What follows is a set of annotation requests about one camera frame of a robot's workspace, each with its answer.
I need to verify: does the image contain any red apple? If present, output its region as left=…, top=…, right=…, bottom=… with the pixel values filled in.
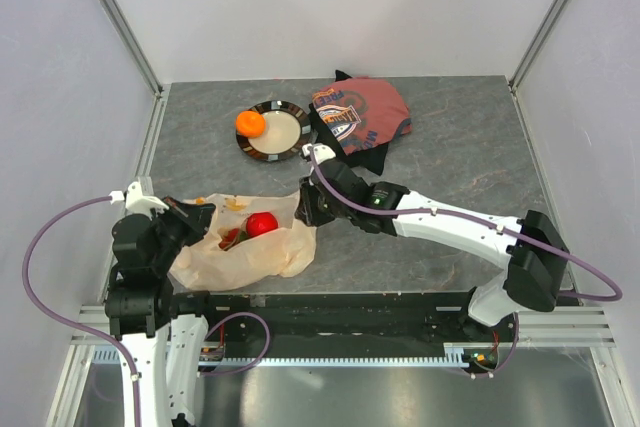
left=245, top=212, right=279, bottom=238

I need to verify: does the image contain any left aluminium frame post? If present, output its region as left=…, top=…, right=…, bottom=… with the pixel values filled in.
left=99, top=0, right=164, bottom=97

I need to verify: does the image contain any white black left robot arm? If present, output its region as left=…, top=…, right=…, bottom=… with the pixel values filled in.
left=105, top=197, right=220, bottom=426

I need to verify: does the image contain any right aluminium frame post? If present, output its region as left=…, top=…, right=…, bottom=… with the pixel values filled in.
left=508, top=0, right=571, bottom=93

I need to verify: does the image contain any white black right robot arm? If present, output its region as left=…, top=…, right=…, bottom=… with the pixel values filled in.
left=295, top=159, right=568, bottom=341

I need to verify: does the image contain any black fruit plate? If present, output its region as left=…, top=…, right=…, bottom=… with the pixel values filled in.
left=236, top=100, right=312, bottom=162

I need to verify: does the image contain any red printed folded t-shirt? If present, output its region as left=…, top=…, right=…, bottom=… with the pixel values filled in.
left=311, top=78, right=412, bottom=155

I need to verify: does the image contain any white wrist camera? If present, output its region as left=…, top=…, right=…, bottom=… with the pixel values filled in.
left=109, top=177, right=169, bottom=218
left=299, top=143, right=340, bottom=186

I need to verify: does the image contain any aluminium cross rail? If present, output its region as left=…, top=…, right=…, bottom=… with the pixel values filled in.
left=70, top=306, right=615, bottom=348

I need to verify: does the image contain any black folded garment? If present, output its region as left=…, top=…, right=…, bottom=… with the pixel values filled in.
left=309, top=69, right=388, bottom=175

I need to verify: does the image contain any grey slotted cable duct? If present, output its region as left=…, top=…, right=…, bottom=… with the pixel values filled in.
left=91, top=346, right=500, bottom=369

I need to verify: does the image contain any beige banana print plastic bag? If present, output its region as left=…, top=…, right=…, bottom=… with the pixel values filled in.
left=170, top=193, right=316, bottom=292

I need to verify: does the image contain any red cherry tomatoes cluster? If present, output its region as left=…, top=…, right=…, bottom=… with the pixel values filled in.
left=218, top=228, right=249, bottom=251

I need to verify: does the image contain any aluminium frame post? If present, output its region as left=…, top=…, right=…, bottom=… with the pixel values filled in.
left=508, top=0, right=571, bottom=93
left=99, top=0, right=164, bottom=97

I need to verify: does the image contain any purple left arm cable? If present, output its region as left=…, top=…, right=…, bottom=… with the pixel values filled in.
left=21, top=195, right=146, bottom=427

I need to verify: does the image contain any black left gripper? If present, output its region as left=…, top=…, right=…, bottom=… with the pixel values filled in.
left=148, top=193, right=215, bottom=272

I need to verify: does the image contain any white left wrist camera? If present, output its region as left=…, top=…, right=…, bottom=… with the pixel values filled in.
left=109, top=177, right=169, bottom=218

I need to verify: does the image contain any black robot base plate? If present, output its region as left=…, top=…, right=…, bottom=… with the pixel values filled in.
left=149, top=289, right=521, bottom=348

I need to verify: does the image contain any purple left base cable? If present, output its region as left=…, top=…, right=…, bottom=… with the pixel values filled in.
left=197, top=312, right=274, bottom=377

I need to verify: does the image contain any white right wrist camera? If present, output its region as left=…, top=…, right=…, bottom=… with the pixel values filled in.
left=299, top=143, right=340, bottom=186

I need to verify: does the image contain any orange fruit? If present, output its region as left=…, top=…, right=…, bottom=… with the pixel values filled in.
left=235, top=110, right=266, bottom=138

